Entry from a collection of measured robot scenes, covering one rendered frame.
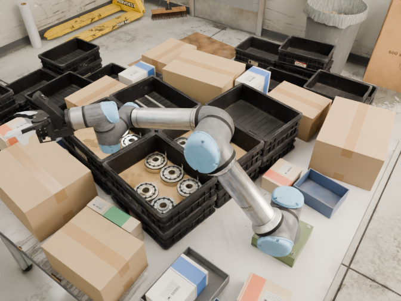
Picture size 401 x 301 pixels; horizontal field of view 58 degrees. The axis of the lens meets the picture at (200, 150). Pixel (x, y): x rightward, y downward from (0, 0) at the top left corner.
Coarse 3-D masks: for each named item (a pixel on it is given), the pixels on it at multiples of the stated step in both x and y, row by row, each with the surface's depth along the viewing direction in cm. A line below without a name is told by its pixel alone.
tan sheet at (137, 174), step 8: (128, 168) 164; (136, 168) 164; (144, 168) 164; (120, 176) 160; (128, 176) 160; (136, 176) 160; (144, 176) 160; (152, 176) 160; (184, 176) 160; (136, 184) 157; (160, 184) 157; (160, 192) 154; (168, 192) 154; (176, 192) 154; (176, 200) 151
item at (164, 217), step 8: (152, 136) 165; (160, 136) 165; (136, 144) 161; (120, 152) 157; (104, 168) 152; (112, 176) 149; (120, 184) 147; (128, 184) 144; (208, 184) 144; (136, 192) 141; (200, 192) 142; (144, 200) 138; (184, 200) 138; (192, 200) 141; (152, 208) 135; (176, 208) 135; (160, 216) 132; (168, 216) 134
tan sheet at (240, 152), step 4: (188, 132) 183; (192, 132) 183; (184, 136) 180; (188, 136) 180; (232, 144) 176; (236, 148) 174; (240, 148) 174; (236, 152) 172; (240, 152) 172; (244, 152) 172; (236, 156) 170; (240, 156) 170
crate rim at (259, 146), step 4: (240, 128) 169; (160, 132) 167; (244, 132) 168; (248, 132) 167; (164, 136) 165; (252, 136) 165; (172, 140) 163; (260, 140) 163; (176, 144) 161; (260, 144) 161; (180, 148) 159; (256, 148) 159; (260, 148) 161; (248, 152) 157; (252, 152) 158; (256, 152) 160; (244, 156) 155; (248, 156) 157; (236, 160) 154; (240, 160) 154; (244, 160) 156; (240, 164) 155
